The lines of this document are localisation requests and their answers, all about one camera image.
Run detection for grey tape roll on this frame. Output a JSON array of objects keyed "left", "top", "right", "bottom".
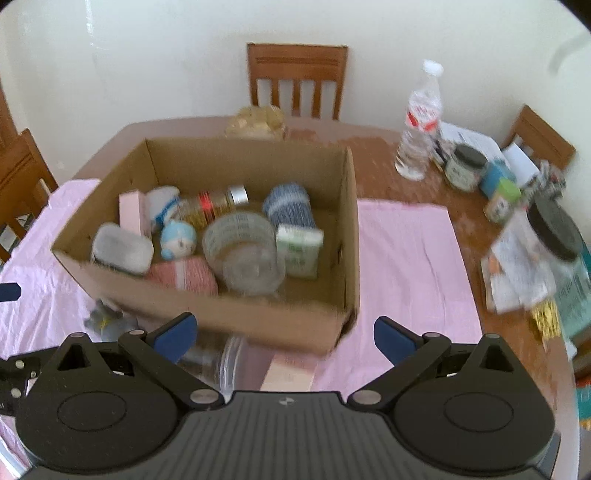
[{"left": 202, "top": 212, "right": 278, "bottom": 273}]

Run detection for wooden chair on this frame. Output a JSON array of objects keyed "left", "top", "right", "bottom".
[
  {"left": 247, "top": 43, "right": 349, "bottom": 121},
  {"left": 0, "top": 128, "right": 58, "bottom": 264},
  {"left": 501, "top": 105, "right": 577, "bottom": 171}
]

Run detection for large jar with black lid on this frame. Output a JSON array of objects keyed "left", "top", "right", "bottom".
[{"left": 526, "top": 198, "right": 591, "bottom": 342}]

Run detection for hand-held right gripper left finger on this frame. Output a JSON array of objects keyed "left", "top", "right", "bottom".
[{"left": 37, "top": 312, "right": 227, "bottom": 409}]

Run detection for white plush toy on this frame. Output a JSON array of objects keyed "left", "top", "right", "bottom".
[{"left": 145, "top": 185, "right": 182, "bottom": 228}]

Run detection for clear plastic jar with label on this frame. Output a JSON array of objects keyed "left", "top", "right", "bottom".
[{"left": 178, "top": 335, "right": 273, "bottom": 393}]

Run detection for white rounded case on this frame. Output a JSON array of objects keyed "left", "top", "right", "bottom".
[{"left": 91, "top": 222, "right": 154, "bottom": 277}]

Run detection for bag of tan biscuits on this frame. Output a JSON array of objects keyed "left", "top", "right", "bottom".
[{"left": 225, "top": 105, "right": 287, "bottom": 140}]

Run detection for gold shiny item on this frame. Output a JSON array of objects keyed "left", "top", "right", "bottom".
[{"left": 530, "top": 300, "right": 561, "bottom": 340}]

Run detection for clear glass container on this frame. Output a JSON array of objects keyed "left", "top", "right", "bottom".
[{"left": 222, "top": 244, "right": 287, "bottom": 296}]

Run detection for pink tablecloth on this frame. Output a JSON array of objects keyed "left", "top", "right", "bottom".
[{"left": 0, "top": 178, "right": 483, "bottom": 467}]

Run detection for blue and white doll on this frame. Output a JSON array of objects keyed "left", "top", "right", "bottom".
[{"left": 159, "top": 220, "right": 198, "bottom": 260}]

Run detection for printed paper packet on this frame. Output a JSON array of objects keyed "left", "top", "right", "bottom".
[{"left": 480, "top": 217, "right": 559, "bottom": 315}]

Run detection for blue and white knit roll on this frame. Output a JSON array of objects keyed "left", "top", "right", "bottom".
[{"left": 263, "top": 182, "right": 317, "bottom": 229}]

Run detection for clear water bottle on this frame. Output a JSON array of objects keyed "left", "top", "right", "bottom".
[{"left": 394, "top": 60, "right": 444, "bottom": 181}]

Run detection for pink box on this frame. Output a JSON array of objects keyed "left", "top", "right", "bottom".
[
  {"left": 261, "top": 353, "right": 319, "bottom": 393},
  {"left": 119, "top": 190, "right": 153, "bottom": 238}
]

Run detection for wooden chair back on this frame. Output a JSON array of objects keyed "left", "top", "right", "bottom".
[{"left": 247, "top": 43, "right": 349, "bottom": 121}]

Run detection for cardboard box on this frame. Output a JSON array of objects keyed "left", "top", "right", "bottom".
[{"left": 51, "top": 136, "right": 361, "bottom": 356}]

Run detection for grey plush toy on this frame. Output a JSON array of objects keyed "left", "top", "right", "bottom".
[{"left": 85, "top": 300, "right": 139, "bottom": 342}]

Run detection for glass spice jar red label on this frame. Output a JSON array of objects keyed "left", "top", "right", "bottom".
[{"left": 178, "top": 185, "right": 250, "bottom": 227}]

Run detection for small jar with black lid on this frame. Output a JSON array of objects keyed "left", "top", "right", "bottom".
[{"left": 444, "top": 144, "right": 489, "bottom": 192}]

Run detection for black and white patterned item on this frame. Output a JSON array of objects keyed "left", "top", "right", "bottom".
[{"left": 522, "top": 161, "right": 568, "bottom": 204}]

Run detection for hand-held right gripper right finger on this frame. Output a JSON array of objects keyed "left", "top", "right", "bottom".
[{"left": 346, "top": 316, "right": 532, "bottom": 409}]

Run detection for green and white carton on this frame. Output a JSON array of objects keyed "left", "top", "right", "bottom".
[{"left": 276, "top": 224, "right": 325, "bottom": 280}]

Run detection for blue and green box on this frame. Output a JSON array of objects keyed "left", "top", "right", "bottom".
[{"left": 480, "top": 159, "right": 523, "bottom": 224}]

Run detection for red and white knit roll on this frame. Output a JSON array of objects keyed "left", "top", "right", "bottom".
[{"left": 147, "top": 256, "right": 219, "bottom": 296}]

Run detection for white papers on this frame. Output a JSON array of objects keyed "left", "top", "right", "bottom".
[{"left": 436, "top": 122, "right": 541, "bottom": 185}]

